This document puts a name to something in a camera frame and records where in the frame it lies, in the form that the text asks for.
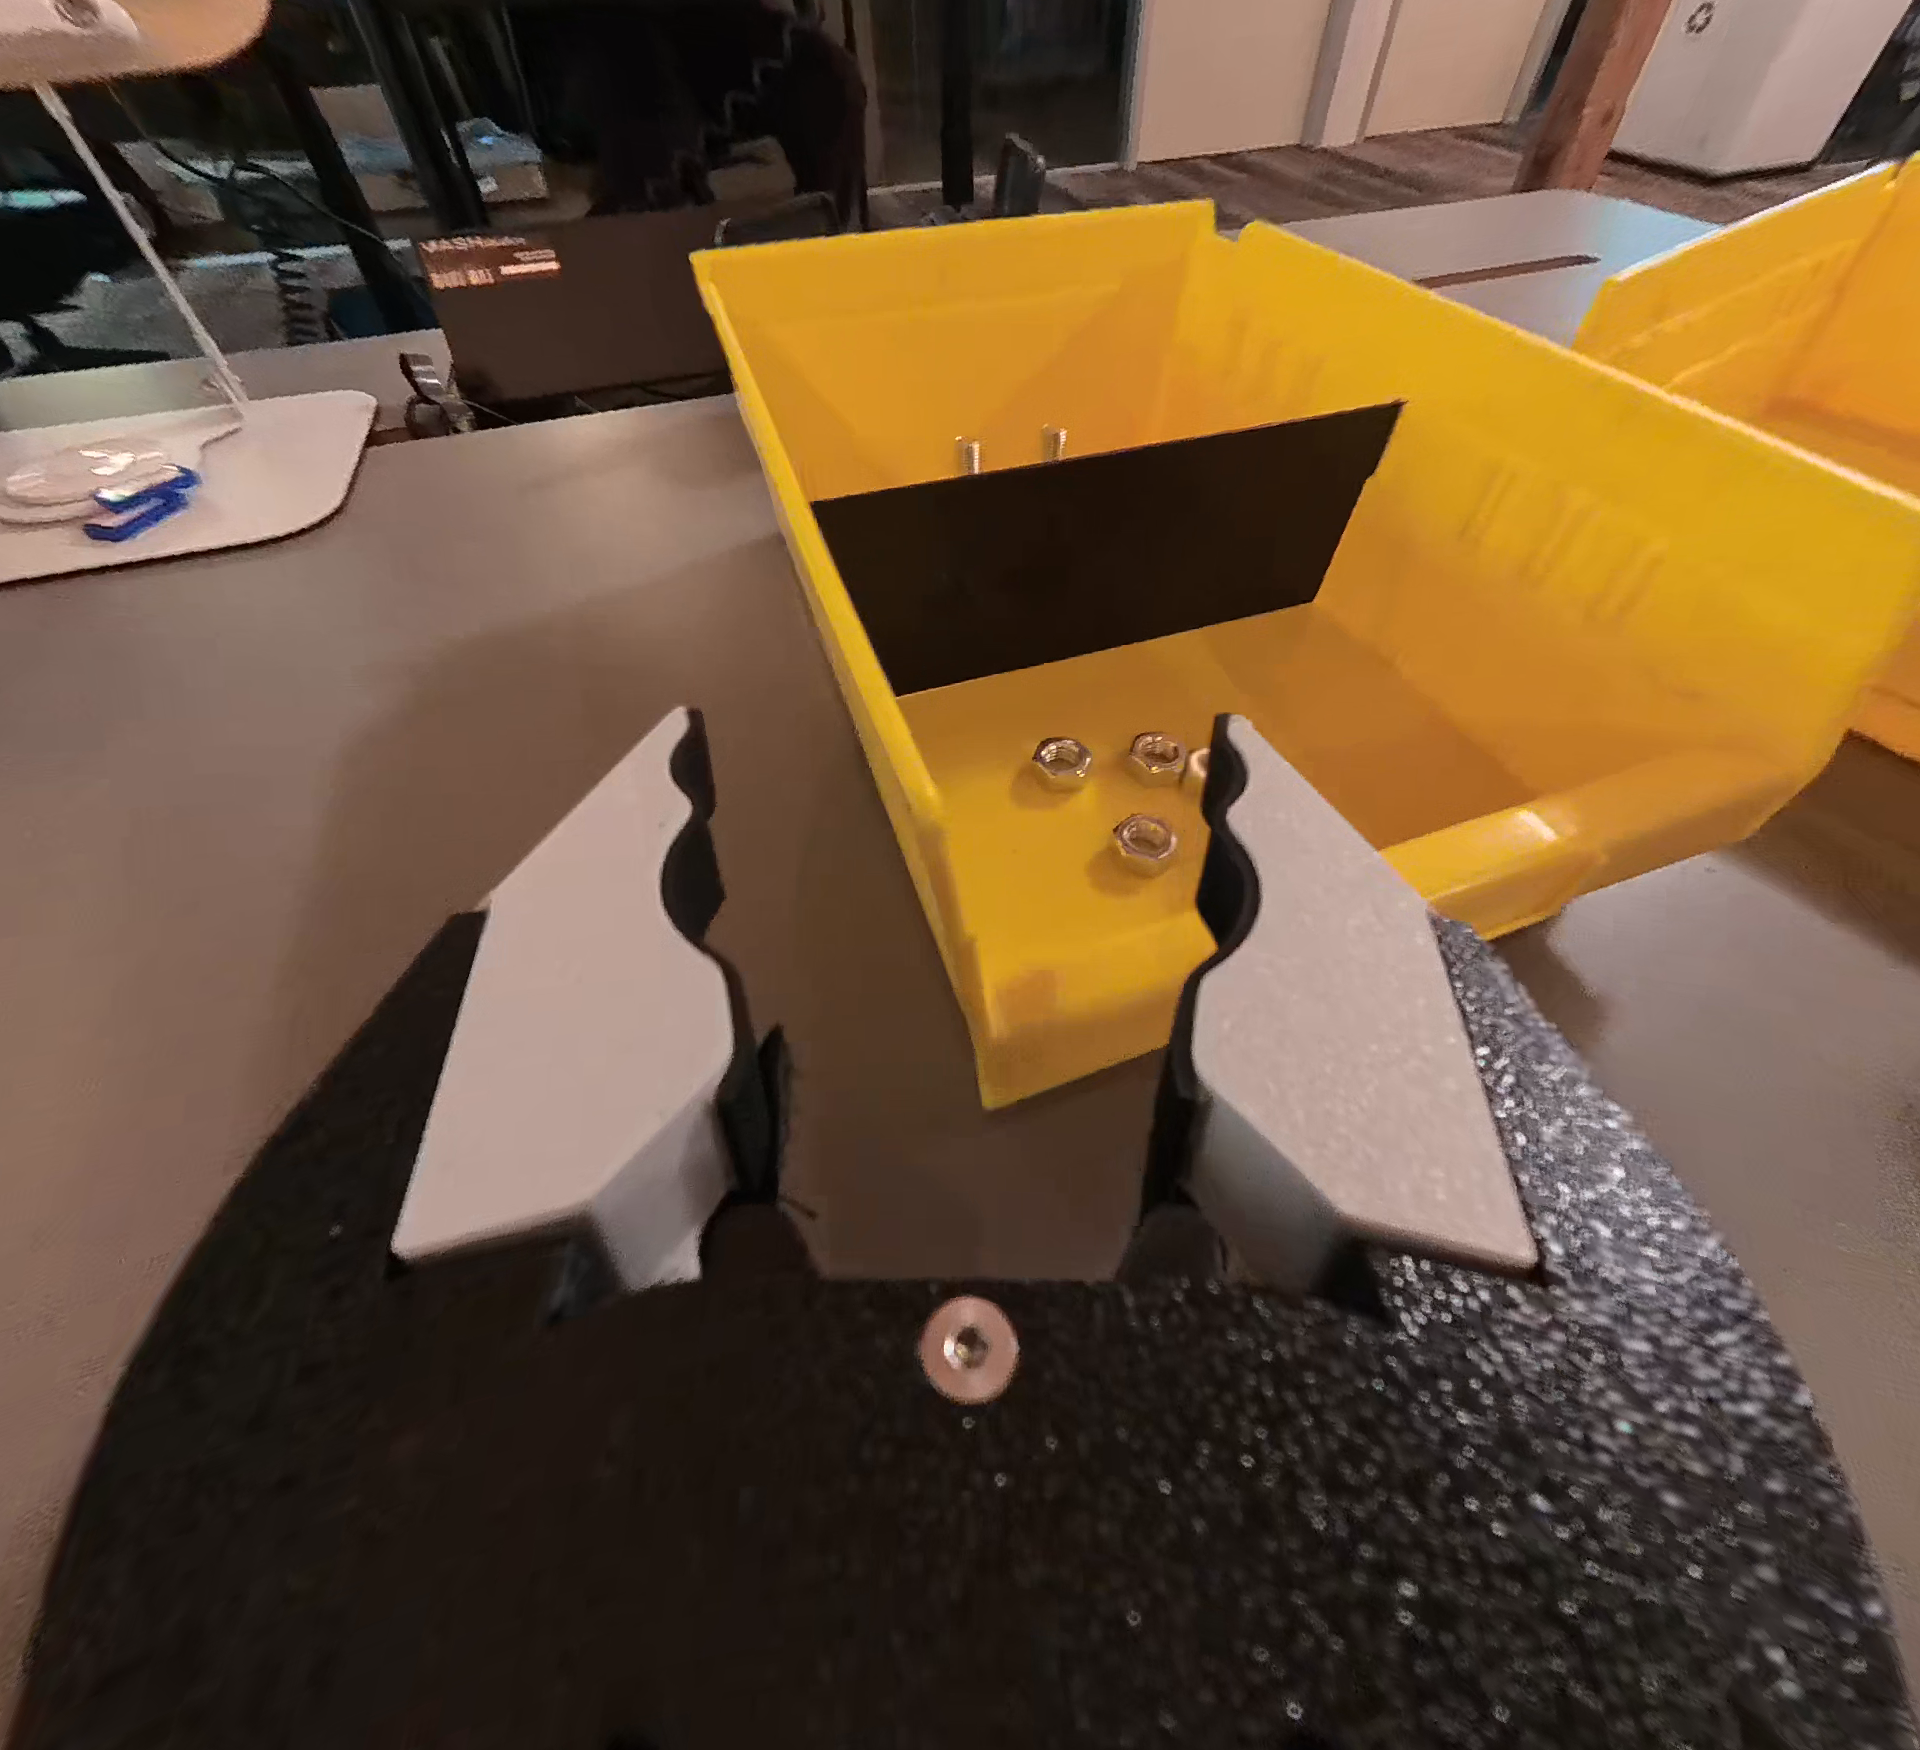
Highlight yellow plastic bin with divider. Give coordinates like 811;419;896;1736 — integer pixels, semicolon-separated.
690;197;1920;1112

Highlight white recycling bin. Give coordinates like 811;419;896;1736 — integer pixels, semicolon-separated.
1613;0;1920;181

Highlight grey table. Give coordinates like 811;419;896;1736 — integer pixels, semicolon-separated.
1282;187;1721;350

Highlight clear acrylic stand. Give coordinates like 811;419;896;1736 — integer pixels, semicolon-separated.
30;82;250;410

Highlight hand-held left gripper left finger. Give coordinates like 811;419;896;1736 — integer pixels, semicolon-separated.
391;706;798;1295

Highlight black coiled cable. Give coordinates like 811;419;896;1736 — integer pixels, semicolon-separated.
255;190;325;343

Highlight empty yellow plastic bin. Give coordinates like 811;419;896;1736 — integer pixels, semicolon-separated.
1573;152;1920;767

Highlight black bin divider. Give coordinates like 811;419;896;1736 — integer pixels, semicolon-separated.
811;400;1406;697

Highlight clear round disc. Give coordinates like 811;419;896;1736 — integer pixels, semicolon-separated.
0;437;182;526

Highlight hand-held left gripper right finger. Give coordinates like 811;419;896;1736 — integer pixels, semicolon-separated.
1142;712;1545;1301

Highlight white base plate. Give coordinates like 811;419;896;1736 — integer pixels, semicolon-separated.
0;388;378;587

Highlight black case with label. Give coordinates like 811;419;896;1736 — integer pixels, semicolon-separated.
417;203;752;410

